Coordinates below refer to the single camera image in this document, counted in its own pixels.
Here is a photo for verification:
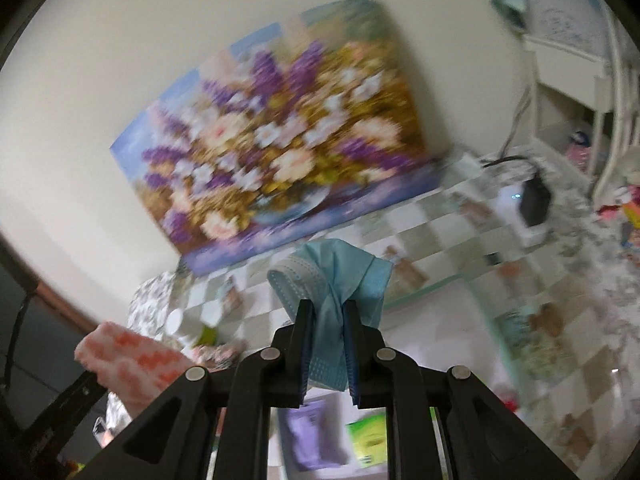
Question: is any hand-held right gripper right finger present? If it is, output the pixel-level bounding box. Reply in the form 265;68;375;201
342;300;566;480

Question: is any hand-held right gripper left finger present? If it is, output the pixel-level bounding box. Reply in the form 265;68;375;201
85;299;317;480

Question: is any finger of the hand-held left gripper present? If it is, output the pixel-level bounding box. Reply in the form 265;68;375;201
17;371;108;456

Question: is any pink white checked towel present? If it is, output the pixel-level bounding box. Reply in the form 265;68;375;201
74;322;201;418

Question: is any pink floral scrunchie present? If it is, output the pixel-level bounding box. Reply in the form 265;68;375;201
192;342;246;371

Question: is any blue face mask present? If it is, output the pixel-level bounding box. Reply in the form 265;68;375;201
266;240;393;392

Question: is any purple packet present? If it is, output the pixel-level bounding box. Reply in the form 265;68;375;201
277;400;351;473

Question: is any green tissue pack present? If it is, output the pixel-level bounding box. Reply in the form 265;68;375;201
346;407;388;468

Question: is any white bottle green label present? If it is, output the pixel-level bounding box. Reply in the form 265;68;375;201
162;307;221;348

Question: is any red fluffy scrunchie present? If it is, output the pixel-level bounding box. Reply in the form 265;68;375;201
492;382;523;413

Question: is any white power strip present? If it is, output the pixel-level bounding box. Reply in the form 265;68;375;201
500;175;548;247

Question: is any flower painting canvas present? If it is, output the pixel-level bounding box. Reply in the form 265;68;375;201
109;0;446;277

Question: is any black power adapter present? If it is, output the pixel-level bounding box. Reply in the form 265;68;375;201
520;177;552;226

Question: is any pile of colourful toys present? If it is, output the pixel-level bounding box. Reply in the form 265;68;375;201
597;185;640;256

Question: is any brown wooden door frame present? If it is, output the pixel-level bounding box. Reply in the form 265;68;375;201
0;232;93;333

